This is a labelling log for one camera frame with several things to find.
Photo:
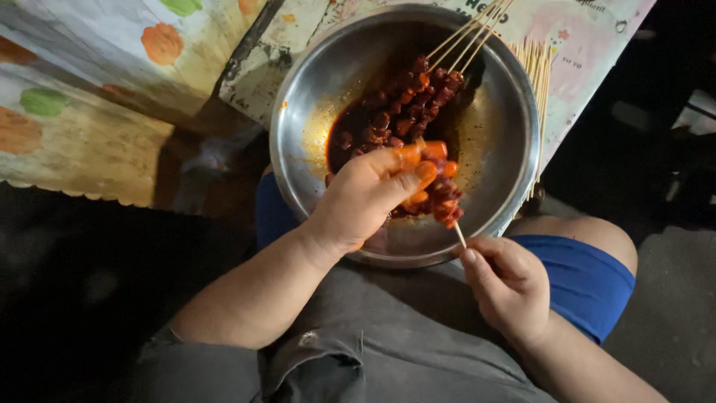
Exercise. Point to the person's right hand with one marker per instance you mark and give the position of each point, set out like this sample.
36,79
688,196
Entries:
512,288

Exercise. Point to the person's left hand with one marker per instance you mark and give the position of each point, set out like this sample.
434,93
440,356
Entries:
358,196

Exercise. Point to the half-filled meat skewer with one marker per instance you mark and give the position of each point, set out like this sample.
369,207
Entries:
445,201

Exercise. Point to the marinated meat in red sauce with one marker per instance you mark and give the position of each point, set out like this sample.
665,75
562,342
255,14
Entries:
358,126

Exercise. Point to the person's right leg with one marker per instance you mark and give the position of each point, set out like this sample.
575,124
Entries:
582,226

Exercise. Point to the person's grey shirt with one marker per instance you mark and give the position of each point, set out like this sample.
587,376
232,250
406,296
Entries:
391,341

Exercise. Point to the round steel bowl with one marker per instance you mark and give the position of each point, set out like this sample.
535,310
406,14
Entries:
498,140

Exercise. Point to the finished meat skewer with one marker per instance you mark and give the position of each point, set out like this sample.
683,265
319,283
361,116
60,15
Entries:
474,40
445,46
485,38
464,38

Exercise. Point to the bundle of bare bamboo sticks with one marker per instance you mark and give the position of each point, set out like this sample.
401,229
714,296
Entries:
538,73

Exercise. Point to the worn pale printed table mat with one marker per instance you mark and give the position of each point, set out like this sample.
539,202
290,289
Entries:
582,50

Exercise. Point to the fruit print tablecloth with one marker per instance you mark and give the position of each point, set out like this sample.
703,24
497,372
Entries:
84,112

